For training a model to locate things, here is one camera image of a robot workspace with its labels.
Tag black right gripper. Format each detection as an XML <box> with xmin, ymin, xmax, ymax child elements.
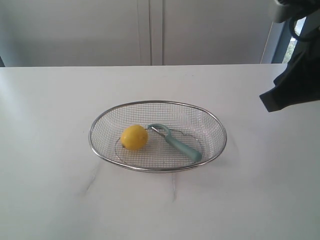
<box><xmin>259</xmin><ymin>0</ymin><xmax>320</xmax><ymax>112</ymax></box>

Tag teal handled peeler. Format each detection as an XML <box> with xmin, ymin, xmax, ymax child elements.
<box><xmin>147</xmin><ymin>123</ymin><xmax>202</xmax><ymax>163</ymax></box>

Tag yellow lemon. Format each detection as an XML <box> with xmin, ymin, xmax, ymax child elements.
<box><xmin>120</xmin><ymin>125</ymin><xmax>148</xmax><ymax>151</ymax></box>

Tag oval steel mesh basket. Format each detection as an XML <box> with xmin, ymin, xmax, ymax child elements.
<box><xmin>88</xmin><ymin>100</ymin><xmax>227</xmax><ymax>173</ymax></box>

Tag white cabinet doors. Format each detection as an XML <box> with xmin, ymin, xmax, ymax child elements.
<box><xmin>0</xmin><ymin>0</ymin><xmax>283</xmax><ymax>67</ymax></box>

